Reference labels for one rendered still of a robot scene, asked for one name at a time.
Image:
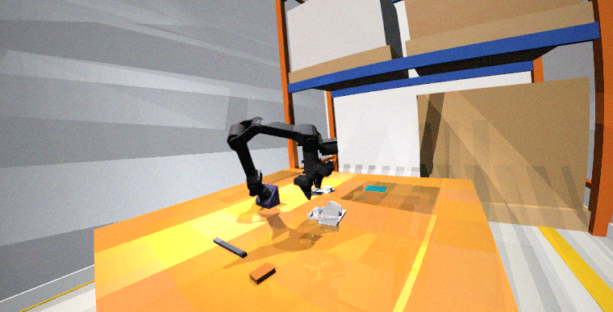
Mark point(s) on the dark grey flat bar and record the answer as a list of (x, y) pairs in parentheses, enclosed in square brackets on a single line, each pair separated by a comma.
[(230, 248)]

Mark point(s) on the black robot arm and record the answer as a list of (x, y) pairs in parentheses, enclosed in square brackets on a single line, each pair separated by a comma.
[(305, 135)]

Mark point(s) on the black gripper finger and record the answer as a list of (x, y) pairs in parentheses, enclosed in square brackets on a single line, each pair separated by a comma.
[(306, 190), (318, 181)]

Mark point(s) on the cyan flat rectangular plate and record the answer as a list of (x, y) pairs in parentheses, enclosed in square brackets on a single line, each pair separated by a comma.
[(376, 188)]

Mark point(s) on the orange rectangular block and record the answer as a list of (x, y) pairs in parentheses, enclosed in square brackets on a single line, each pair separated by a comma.
[(262, 273)]

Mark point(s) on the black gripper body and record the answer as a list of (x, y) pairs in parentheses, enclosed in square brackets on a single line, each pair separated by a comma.
[(308, 178)]

